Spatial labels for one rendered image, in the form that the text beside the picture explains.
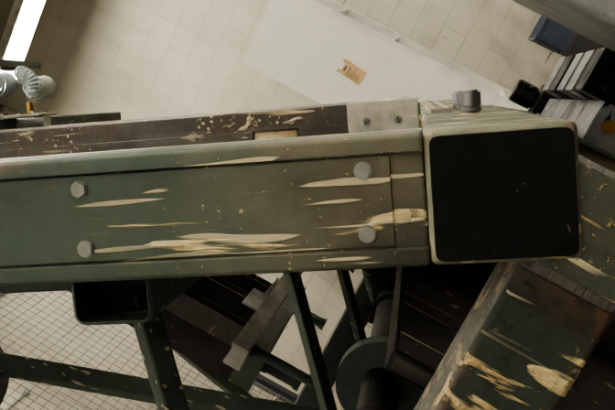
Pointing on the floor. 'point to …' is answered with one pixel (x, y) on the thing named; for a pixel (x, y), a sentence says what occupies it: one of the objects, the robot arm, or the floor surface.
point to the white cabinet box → (352, 55)
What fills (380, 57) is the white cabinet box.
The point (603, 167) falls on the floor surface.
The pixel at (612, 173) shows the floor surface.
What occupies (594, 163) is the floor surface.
